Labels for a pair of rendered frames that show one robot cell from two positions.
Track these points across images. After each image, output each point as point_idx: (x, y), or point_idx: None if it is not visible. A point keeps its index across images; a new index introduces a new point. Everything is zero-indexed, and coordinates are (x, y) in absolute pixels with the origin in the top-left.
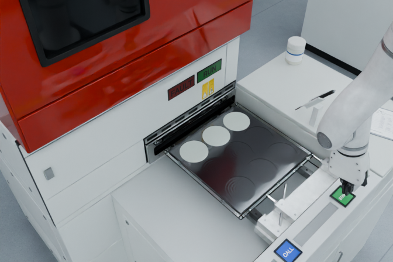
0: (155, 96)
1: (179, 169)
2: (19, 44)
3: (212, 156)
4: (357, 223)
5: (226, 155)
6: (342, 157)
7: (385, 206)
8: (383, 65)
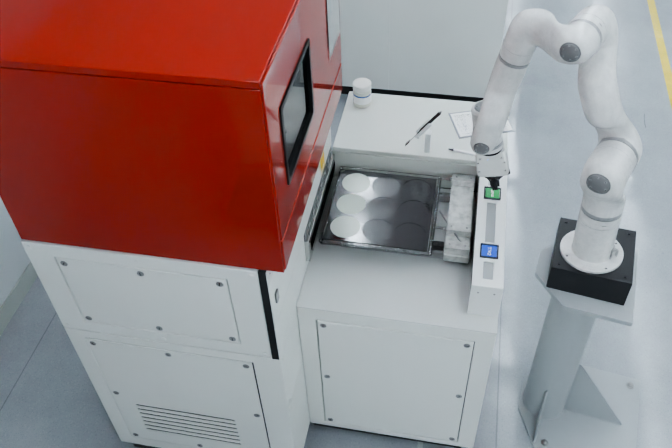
0: None
1: (336, 252)
2: (282, 171)
3: (364, 221)
4: None
5: (375, 215)
6: (487, 158)
7: None
8: (509, 75)
